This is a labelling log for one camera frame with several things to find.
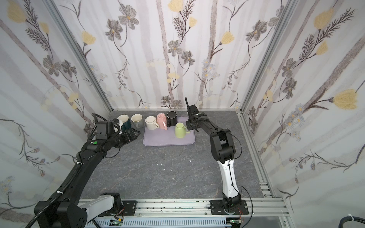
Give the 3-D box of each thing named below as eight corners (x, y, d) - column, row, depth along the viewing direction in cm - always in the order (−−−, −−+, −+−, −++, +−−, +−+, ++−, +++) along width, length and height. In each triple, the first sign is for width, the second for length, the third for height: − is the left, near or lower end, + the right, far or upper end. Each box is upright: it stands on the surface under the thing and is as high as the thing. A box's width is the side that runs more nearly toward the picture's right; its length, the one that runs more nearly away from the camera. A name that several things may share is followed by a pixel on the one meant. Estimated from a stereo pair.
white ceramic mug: (146, 129, 108) (144, 124, 102) (147, 121, 113) (146, 115, 108) (158, 129, 108) (157, 124, 102) (159, 121, 113) (158, 115, 108)
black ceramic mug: (166, 127, 109) (165, 121, 103) (167, 117, 115) (166, 110, 109) (177, 127, 109) (176, 121, 103) (177, 117, 115) (177, 110, 109)
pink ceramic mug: (157, 130, 107) (155, 122, 100) (159, 120, 113) (157, 113, 106) (167, 130, 107) (166, 123, 100) (168, 120, 113) (167, 113, 107)
